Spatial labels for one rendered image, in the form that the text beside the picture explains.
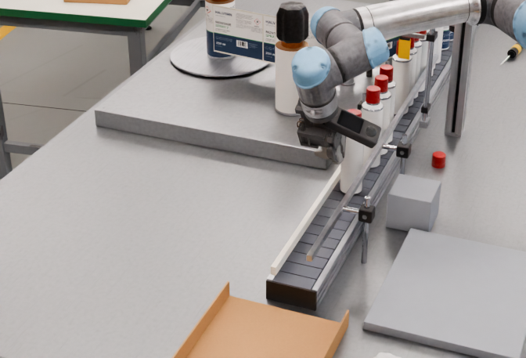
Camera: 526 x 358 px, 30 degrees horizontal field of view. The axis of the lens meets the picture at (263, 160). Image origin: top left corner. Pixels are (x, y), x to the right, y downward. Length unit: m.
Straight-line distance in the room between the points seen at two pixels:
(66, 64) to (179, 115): 2.64
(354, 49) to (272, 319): 0.55
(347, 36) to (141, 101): 0.94
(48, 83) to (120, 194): 2.69
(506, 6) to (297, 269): 0.69
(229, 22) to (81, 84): 2.21
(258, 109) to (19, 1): 1.40
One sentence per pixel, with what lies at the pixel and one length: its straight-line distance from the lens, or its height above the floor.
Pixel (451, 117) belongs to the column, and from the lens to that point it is 2.66.
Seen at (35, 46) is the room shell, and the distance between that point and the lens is 5.52.
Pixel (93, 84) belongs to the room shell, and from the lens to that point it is 4.99.
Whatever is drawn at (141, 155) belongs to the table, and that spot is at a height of 0.83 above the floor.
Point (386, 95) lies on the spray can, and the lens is 2.38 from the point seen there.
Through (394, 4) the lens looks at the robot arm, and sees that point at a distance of 2.09.
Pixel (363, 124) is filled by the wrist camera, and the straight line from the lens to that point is 2.05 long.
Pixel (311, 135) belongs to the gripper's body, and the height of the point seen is 1.10.
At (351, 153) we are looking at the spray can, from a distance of 2.23.
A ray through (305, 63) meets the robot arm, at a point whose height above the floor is 1.31.
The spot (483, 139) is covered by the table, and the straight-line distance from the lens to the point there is 2.68.
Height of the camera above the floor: 2.06
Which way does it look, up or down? 29 degrees down
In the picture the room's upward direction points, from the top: straight up
